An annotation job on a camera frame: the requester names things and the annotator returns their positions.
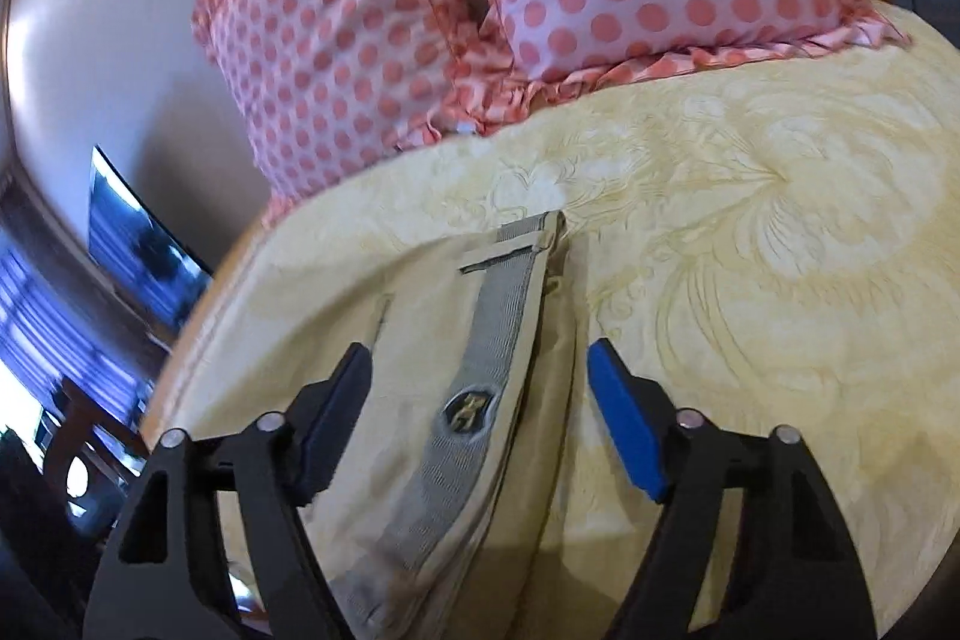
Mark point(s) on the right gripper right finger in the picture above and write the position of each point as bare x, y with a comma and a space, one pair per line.
795, 572

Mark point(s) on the wooden bed frame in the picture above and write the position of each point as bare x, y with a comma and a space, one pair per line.
191, 342

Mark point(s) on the yellow floral bed mattress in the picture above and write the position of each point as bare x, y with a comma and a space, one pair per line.
774, 244

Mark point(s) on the black flat television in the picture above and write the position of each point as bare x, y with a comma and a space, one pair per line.
161, 275

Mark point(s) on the beige khaki pants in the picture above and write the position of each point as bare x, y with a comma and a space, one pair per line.
433, 514

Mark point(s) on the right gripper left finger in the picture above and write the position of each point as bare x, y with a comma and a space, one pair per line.
164, 573

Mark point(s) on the left pink polka-dot pillow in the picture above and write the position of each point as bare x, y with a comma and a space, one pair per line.
328, 88

